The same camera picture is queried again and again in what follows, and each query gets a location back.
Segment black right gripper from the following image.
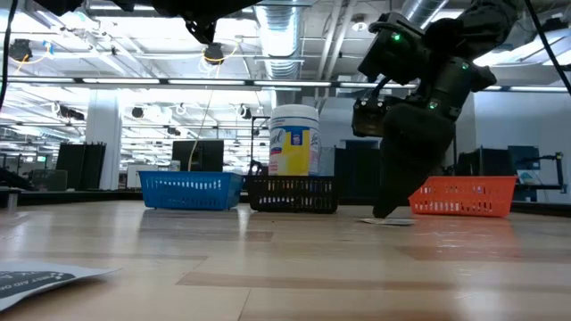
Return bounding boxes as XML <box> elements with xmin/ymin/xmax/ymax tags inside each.
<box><xmin>372</xmin><ymin>103</ymin><xmax>456</xmax><ymax>219</ymax></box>

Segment black-print first aid packet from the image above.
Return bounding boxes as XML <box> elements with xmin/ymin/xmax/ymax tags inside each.
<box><xmin>358</xmin><ymin>217</ymin><xmax>416</xmax><ymax>226</ymax></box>
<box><xmin>0</xmin><ymin>260</ymin><xmax>121</xmax><ymax>313</ymax></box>

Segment black room partition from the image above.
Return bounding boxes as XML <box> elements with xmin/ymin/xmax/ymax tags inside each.
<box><xmin>334</xmin><ymin>140</ymin><xmax>385</xmax><ymax>200</ymax></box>

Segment orange plastic basket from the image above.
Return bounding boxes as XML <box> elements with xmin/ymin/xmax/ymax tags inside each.
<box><xmin>408</xmin><ymin>175</ymin><xmax>518</xmax><ymax>218</ymax></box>

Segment black plastic basket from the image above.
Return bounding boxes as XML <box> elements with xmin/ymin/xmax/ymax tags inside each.
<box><xmin>246</xmin><ymin>175</ymin><xmax>339</xmax><ymax>214</ymax></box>

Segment disinfecting wipes canister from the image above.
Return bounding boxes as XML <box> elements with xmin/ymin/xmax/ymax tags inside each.
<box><xmin>268</xmin><ymin>103</ymin><xmax>321</xmax><ymax>177</ymax></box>

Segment ceiling light strip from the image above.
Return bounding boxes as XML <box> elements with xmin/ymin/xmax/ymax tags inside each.
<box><xmin>0</xmin><ymin>75</ymin><xmax>571</xmax><ymax>94</ymax></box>

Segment black screen panel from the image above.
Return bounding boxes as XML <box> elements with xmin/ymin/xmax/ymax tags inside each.
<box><xmin>171</xmin><ymin>139</ymin><xmax>225</xmax><ymax>173</ymax></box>

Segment blue plastic basket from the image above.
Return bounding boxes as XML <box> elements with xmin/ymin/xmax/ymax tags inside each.
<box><xmin>137</xmin><ymin>170</ymin><xmax>244</xmax><ymax>211</ymax></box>

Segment black ceiling device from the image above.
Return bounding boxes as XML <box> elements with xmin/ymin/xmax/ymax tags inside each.
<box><xmin>7</xmin><ymin>38</ymin><xmax>35</xmax><ymax>62</ymax></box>
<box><xmin>203</xmin><ymin>42</ymin><xmax>226</xmax><ymax>66</ymax></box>

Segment white box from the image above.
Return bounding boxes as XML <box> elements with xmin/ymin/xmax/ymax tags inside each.
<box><xmin>126</xmin><ymin>162</ymin><xmax>173</xmax><ymax>190</ymax></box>

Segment white pillar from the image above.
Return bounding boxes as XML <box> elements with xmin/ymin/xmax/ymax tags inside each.
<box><xmin>85</xmin><ymin>88</ymin><xmax>122</xmax><ymax>192</ymax></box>

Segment black cabinets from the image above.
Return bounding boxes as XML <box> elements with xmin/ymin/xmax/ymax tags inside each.
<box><xmin>55</xmin><ymin>142</ymin><xmax>107</xmax><ymax>192</ymax></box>

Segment grey crate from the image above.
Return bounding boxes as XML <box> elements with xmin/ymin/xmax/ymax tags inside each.
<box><xmin>29</xmin><ymin>169</ymin><xmax>69</xmax><ymax>193</ymax></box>

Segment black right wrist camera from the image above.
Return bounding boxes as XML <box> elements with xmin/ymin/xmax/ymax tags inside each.
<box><xmin>351</xmin><ymin>96</ymin><xmax>393</xmax><ymax>138</ymax></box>

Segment black pole frame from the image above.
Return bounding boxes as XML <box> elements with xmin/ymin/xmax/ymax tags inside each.
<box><xmin>249</xmin><ymin>115</ymin><xmax>271</xmax><ymax>177</ymax></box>

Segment slanted silver ceiling duct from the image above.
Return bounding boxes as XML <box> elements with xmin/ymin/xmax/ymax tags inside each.
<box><xmin>399</xmin><ymin>0</ymin><xmax>450</xmax><ymax>28</ymax></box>

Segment silver ceiling air duct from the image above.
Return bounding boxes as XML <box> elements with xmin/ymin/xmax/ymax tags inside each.
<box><xmin>252</xmin><ymin>0</ymin><xmax>310</xmax><ymax>81</ymax></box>

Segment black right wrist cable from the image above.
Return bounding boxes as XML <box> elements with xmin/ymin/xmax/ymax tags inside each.
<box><xmin>524</xmin><ymin>0</ymin><xmax>571</xmax><ymax>97</ymax></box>

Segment black hanging cable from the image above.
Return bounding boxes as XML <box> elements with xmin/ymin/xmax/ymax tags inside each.
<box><xmin>0</xmin><ymin>0</ymin><xmax>19</xmax><ymax>111</ymax></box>

